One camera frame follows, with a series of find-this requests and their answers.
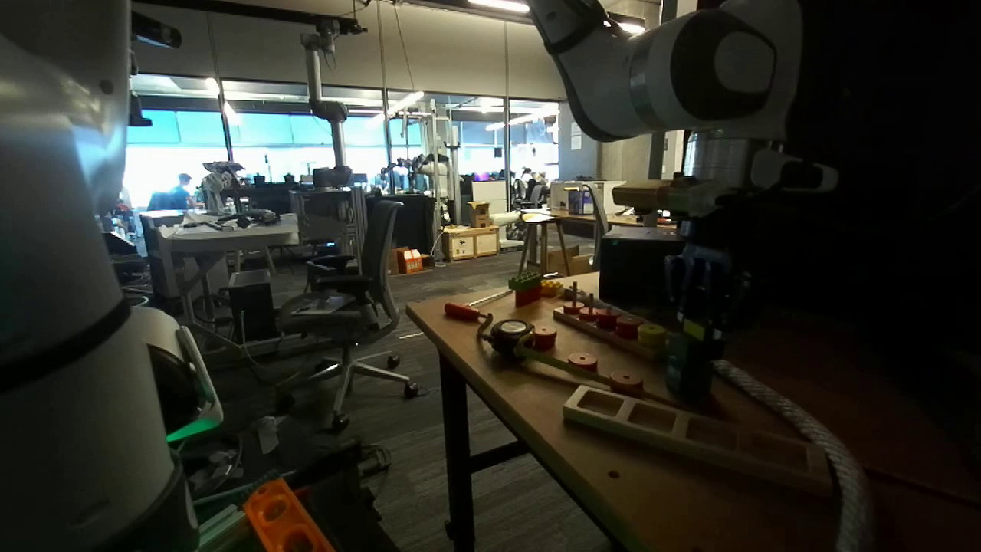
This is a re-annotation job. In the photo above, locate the orange perforated plastic block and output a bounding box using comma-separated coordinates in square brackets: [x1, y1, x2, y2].
[238, 475, 336, 552]

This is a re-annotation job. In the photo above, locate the black metal table frame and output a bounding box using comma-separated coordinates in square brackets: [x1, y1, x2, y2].
[435, 347, 535, 552]

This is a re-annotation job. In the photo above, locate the grey office chair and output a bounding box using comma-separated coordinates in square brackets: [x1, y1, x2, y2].
[277, 191, 422, 433]

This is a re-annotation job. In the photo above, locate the wooden peg board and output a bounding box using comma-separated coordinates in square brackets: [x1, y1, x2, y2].
[550, 291, 677, 364]

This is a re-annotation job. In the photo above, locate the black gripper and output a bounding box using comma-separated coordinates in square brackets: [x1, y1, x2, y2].
[666, 202, 764, 347]

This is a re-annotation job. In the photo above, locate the cardboard box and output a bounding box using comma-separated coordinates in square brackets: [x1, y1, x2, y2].
[440, 223, 502, 263]

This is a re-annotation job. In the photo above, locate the green square block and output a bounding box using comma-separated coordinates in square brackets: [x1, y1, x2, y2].
[668, 338, 715, 375]

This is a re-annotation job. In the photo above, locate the ceiling hung pipe fixture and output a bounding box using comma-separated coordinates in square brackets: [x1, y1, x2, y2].
[301, 18, 355, 173]

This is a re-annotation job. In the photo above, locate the black tape measure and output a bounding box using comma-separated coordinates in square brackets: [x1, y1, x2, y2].
[473, 311, 615, 395]

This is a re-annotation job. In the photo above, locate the small orange box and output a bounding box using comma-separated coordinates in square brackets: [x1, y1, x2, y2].
[393, 246, 430, 276]

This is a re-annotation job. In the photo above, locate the wooden stool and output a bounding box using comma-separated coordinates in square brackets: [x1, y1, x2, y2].
[516, 204, 578, 278]

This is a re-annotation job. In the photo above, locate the yellow wooden ring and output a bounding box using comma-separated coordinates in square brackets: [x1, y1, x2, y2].
[635, 323, 671, 360]

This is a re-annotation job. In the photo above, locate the seated person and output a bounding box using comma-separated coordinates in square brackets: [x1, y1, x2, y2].
[164, 168, 197, 211]

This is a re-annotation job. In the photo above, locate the long ceiling light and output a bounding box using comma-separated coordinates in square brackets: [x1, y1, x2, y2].
[467, 0, 651, 40]

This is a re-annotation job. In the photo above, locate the black overhead mount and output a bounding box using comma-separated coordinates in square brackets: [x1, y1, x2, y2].
[130, 9, 184, 52]

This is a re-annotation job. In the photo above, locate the black box on table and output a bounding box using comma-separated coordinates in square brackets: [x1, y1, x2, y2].
[599, 223, 684, 312]

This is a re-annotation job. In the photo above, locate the white office desk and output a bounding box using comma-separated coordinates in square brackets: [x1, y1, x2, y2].
[141, 214, 301, 320]

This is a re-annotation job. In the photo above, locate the white equipment box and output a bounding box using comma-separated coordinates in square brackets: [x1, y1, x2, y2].
[550, 177, 631, 220]

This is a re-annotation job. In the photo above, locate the red handled screwdriver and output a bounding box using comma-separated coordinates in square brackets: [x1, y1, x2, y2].
[441, 296, 491, 324]

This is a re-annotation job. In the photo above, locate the white braided rope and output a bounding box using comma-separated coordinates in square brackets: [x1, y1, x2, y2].
[715, 357, 880, 552]

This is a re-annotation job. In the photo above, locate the black case under desk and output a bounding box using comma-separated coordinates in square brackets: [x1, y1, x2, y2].
[225, 266, 281, 343]

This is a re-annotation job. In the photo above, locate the white wooden compartment tray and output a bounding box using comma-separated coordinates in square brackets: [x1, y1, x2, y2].
[562, 383, 837, 501]

